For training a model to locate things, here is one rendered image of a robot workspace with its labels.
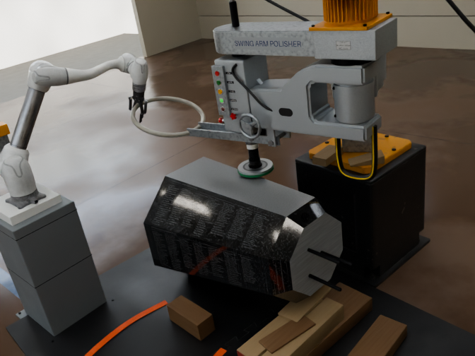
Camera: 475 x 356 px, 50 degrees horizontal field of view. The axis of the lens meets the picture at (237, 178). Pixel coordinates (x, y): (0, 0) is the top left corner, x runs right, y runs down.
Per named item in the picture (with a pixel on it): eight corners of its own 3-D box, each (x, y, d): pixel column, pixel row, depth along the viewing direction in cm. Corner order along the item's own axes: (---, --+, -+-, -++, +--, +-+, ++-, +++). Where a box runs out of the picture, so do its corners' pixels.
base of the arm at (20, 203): (23, 211, 294) (20, 203, 291) (4, 202, 307) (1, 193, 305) (51, 198, 306) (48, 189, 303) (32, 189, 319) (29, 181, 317)
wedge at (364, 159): (381, 156, 308) (381, 149, 306) (384, 163, 299) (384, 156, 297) (348, 159, 310) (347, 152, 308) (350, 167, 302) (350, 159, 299)
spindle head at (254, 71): (298, 128, 288) (291, 50, 268) (278, 143, 273) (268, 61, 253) (247, 122, 309) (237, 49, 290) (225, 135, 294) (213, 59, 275)
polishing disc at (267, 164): (276, 159, 312) (276, 157, 312) (269, 174, 294) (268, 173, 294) (242, 159, 318) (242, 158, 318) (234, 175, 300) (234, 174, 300)
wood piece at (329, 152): (329, 151, 326) (329, 144, 323) (343, 154, 319) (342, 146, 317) (312, 163, 313) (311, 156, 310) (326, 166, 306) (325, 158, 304)
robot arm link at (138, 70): (150, 85, 328) (142, 75, 337) (152, 62, 319) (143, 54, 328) (134, 86, 323) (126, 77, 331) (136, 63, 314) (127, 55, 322)
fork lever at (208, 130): (294, 135, 290) (292, 126, 288) (276, 147, 277) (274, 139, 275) (203, 126, 332) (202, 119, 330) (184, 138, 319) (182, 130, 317)
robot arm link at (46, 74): (66, 66, 293) (60, 63, 304) (34, 67, 284) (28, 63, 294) (68, 89, 298) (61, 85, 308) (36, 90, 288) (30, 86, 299)
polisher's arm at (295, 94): (382, 146, 260) (381, 51, 238) (363, 165, 244) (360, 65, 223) (264, 131, 303) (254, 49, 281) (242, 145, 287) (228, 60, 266)
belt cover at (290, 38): (397, 54, 237) (397, 17, 229) (375, 69, 220) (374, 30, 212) (235, 50, 293) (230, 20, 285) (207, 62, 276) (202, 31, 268)
